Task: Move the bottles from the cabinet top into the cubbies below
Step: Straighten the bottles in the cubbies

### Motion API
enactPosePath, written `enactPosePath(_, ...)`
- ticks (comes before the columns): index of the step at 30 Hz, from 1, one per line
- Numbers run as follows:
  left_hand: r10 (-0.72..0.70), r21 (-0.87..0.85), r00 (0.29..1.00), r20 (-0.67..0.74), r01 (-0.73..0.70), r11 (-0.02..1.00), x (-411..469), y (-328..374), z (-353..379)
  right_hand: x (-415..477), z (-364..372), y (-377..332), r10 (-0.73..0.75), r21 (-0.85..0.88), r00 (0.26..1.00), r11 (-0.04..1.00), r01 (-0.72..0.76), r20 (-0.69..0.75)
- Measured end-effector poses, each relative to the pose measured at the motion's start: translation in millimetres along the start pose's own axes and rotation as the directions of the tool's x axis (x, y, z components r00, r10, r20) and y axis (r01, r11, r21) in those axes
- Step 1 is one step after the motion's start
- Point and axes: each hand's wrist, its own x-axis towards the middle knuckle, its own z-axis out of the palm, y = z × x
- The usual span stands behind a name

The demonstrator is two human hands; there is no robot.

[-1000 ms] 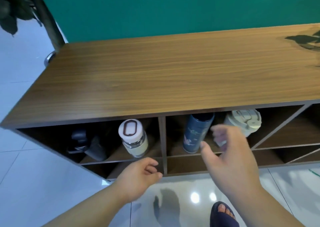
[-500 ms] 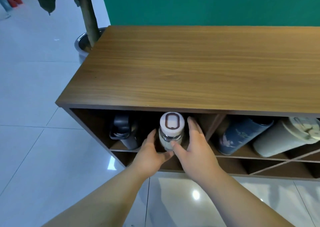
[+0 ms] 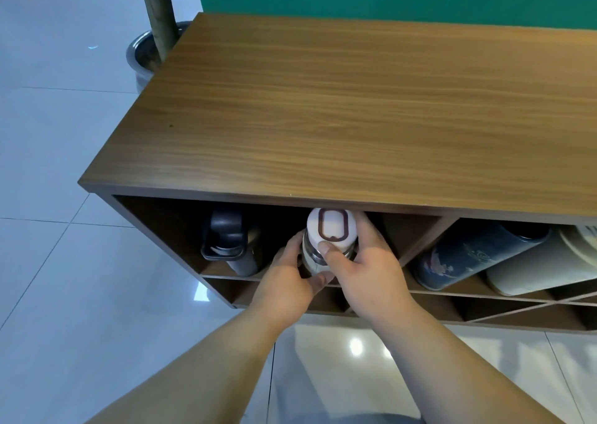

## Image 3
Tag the person's left hand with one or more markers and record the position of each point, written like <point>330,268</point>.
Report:
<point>280,288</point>

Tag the person's right hand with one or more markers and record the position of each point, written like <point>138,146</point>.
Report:
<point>378,284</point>

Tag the person's right thumb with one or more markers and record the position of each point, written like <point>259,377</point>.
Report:
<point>336,258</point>

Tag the person's left thumb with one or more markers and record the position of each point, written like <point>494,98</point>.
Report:
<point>321,283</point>

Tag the white lidded glass bottle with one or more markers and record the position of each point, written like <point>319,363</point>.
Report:
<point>332,225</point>

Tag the person's left forearm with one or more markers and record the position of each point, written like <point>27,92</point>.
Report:
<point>196,372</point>

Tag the person's right forearm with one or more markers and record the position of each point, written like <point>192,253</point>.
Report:
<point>457,372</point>

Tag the black flask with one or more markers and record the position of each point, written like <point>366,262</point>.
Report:
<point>228,239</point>

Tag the dark blue patterned flask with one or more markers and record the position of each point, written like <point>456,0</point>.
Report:
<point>471,253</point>

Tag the brown wooden cabinet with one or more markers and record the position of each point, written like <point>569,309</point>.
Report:
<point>326,120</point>

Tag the grey clothing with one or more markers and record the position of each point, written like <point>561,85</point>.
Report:
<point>401,419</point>

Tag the cream flask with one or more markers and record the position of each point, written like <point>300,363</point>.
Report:
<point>531,270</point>

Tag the metal plant pot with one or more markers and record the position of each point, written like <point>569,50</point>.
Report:
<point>140,57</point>

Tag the brown tree trunk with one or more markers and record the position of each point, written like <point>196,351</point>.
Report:
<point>158,13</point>

